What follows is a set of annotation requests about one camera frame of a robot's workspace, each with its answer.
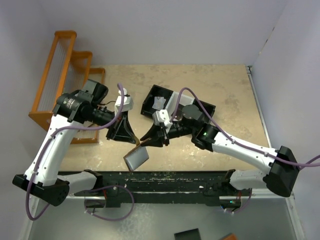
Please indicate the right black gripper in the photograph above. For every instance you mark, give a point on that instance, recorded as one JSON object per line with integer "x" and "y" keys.
{"x": 154, "y": 132}

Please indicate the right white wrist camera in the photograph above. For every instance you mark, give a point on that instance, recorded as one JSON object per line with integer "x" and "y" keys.
{"x": 161, "y": 117}

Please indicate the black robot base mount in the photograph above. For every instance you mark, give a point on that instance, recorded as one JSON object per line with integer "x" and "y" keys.
{"x": 210, "y": 188}

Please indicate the orange object at bottom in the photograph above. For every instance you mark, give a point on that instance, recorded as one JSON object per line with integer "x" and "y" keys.
{"x": 230, "y": 236}

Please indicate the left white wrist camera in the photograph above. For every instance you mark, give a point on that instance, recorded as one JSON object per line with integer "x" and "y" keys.
{"x": 128, "y": 102}

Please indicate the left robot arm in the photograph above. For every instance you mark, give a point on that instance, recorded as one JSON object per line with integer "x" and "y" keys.
{"x": 70, "y": 113}

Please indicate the black and white organizer tray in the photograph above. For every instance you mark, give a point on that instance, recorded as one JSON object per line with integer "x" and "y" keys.
{"x": 175, "y": 102}

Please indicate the silver item in tray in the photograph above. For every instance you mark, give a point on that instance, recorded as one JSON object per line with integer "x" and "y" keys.
{"x": 159, "y": 103}

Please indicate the brown leather card holder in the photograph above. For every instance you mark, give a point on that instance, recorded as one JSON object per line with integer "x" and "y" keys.
{"x": 136, "y": 157}

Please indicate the orange wooden tiered rack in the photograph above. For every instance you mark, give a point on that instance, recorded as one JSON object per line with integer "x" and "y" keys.
{"x": 65, "y": 71}

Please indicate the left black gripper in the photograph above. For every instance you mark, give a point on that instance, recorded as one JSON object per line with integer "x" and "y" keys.
{"x": 124, "y": 132}

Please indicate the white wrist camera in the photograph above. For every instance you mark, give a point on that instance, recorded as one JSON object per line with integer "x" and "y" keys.
{"x": 128, "y": 102}
{"x": 161, "y": 117}

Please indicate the black box at bottom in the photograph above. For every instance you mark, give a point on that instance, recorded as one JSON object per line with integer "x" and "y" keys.
{"x": 192, "y": 234}

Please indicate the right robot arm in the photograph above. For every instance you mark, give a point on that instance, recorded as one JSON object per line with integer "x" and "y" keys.
{"x": 276, "y": 169}

